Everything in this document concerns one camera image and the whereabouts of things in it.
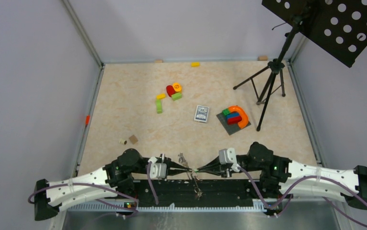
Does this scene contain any perforated metal keyring plate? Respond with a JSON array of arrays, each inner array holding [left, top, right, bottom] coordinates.
[[178, 153, 203, 201]]

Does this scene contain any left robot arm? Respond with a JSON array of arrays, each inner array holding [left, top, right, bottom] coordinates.
[[28, 149, 191, 221]]

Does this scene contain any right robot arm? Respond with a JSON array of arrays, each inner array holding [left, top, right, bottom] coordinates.
[[196, 142, 367, 210]]

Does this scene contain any grey lego baseplate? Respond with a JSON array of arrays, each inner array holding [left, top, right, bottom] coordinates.
[[217, 112, 251, 135]]

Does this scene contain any small wooden hexagon block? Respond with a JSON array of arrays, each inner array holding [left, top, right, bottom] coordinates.
[[128, 135, 138, 144]]

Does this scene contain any red lego brick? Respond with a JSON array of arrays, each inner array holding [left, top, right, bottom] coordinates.
[[227, 116, 242, 125]]

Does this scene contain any orange curved lego tube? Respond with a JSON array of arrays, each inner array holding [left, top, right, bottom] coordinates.
[[228, 105, 249, 129]]

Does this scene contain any blue lego brick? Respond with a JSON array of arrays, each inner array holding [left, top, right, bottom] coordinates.
[[226, 112, 240, 119]]

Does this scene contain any playing card deck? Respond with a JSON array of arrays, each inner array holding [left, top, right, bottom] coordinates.
[[194, 105, 210, 123]]

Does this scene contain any green lego brick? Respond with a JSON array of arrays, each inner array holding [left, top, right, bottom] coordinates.
[[222, 108, 231, 116]]

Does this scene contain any green rectangular block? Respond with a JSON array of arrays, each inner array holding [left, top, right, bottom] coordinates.
[[171, 92, 183, 101]]

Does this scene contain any yellow rectangular block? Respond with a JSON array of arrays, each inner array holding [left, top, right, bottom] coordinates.
[[156, 93, 166, 100]]

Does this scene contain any red cylinder block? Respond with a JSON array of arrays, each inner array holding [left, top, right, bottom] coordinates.
[[166, 85, 176, 97]]

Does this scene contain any orange round block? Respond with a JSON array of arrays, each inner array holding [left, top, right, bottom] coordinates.
[[172, 82, 182, 93]]

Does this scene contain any yellow block at far edge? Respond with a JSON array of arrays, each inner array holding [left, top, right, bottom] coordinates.
[[191, 62, 200, 67]]

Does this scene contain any black tripod stand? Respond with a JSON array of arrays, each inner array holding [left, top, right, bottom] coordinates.
[[233, 16, 303, 131]]

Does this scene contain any black perforated panel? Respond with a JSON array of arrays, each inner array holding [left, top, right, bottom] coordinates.
[[262, 0, 367, 68]]

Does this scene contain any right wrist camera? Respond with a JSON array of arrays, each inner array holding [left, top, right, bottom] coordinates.
[[218, 148, 240, 172]]

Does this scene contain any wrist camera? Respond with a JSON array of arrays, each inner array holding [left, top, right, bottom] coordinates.
[[218, 148, 240, 172], [147, 157, 167, 180]]

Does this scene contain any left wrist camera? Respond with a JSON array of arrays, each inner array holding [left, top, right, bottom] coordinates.
[[147, 157, 167, 180]]

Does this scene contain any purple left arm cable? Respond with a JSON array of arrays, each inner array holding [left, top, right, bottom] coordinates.
[[28, 161, 161, 219]]

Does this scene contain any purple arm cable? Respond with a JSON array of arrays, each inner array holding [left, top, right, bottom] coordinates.
[[28, 161, 161, 219], [237, 166, 367, 230]]

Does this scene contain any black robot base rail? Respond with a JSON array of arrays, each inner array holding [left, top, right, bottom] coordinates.
[[124, 179, 258, 208]]

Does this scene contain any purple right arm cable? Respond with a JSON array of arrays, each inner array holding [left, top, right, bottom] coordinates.
[[237, 166, 367, 230]]

